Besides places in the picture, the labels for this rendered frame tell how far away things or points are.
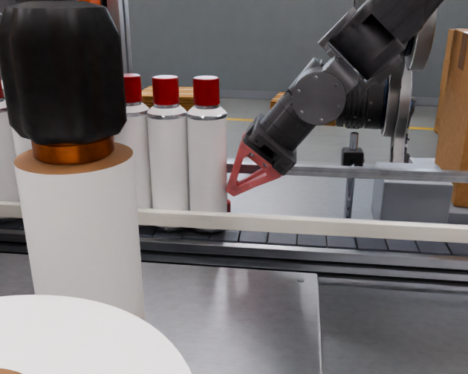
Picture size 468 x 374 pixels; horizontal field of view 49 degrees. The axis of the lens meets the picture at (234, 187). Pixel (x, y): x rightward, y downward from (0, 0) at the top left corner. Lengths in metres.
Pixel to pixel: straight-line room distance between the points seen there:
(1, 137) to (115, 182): 0.39
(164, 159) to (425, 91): 5.51
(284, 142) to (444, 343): 0.29
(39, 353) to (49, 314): 0.03
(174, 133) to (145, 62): 5.77
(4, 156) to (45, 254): 0.37
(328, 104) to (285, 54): 5.45
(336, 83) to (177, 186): 0.25
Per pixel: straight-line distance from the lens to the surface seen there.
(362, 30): 0.62
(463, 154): 0.90
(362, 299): 0.67
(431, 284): 0.70
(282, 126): 0.63
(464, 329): 0.65
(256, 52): 6.04
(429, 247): 0.70
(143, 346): 0.26
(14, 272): 0.65
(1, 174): 0.77
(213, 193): 0.67
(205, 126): 0.64
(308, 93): 0.55
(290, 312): 0.54
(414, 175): 0.72
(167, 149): 0.66
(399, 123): 1.53
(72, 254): 0.40
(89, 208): 0.38
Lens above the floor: 1.19
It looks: 21 degrees down
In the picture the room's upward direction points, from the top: straight up
